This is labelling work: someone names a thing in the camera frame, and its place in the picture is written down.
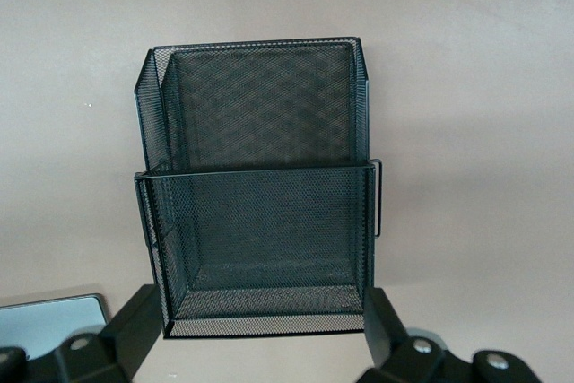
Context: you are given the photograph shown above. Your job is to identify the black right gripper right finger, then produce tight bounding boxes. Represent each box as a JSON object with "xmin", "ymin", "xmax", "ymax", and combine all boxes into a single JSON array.
[{"xmin": 357, "ymin": 286, "xmax": 473, "ymax": 383}]

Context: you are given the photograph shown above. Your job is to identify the black mesh two-tier tray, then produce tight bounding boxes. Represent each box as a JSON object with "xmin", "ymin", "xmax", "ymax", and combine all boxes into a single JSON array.
[{"xmin": 133, "ymin": 35, "xmax": 385, "ymax": 340}]

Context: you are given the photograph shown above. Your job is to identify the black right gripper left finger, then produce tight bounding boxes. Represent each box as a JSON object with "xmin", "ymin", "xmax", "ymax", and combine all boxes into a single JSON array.
[{"xmin": 26, "ymin": 283, "xmax": 163, "ymax": 383}]

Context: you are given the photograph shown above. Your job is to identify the silver laptop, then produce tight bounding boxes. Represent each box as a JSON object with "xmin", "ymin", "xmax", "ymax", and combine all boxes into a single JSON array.
[{"xmin": 0, "ymin": 292, "xmax": 109, "ymax": 361}]

